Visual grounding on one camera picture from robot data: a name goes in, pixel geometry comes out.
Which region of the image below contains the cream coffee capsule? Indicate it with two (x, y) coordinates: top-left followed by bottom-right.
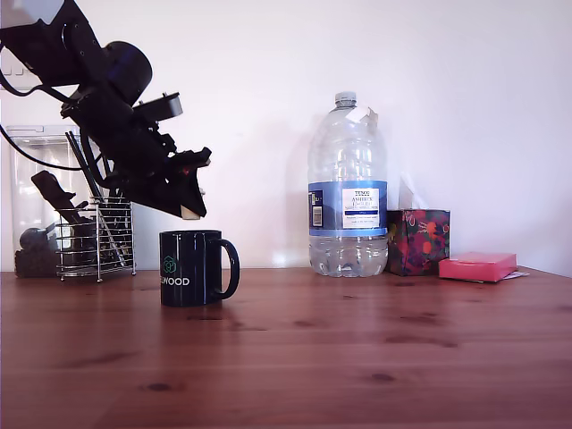
(180, 187), (207, 223)

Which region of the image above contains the black chopstick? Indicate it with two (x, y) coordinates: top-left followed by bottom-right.
(78, 133), (108, 198)
(64, 130), (97, 198)

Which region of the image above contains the navy Elwood logo mug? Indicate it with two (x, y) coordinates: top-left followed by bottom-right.
(159, 229), (241, 308)

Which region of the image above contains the black scoop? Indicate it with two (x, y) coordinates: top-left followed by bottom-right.
(29, 169), (89, 225)

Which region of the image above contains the clear jar with white lid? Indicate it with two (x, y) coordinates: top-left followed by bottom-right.
(6, 124), (108, 279)

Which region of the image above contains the large clear water bottle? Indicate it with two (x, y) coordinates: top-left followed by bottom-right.
(307, 91), (390, 278)

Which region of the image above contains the white tissue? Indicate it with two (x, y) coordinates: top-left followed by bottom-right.
(399, 172), (431, 211)

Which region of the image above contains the floral print tissue box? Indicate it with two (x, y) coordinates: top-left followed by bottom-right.
(386, 208), (452, 277)

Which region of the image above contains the flat pink box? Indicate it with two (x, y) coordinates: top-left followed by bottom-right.
(438, 251), (519, 284)

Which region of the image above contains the chrome wire utensil rack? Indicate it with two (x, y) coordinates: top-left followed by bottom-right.
(55, 198), (138, 282)

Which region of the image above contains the black cable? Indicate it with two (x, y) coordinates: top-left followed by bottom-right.
(0, 123), (90, 172)
(0, 42), (86, 102)

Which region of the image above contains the white wall light switch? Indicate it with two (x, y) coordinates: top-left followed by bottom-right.
(0, 49), (46, 92)

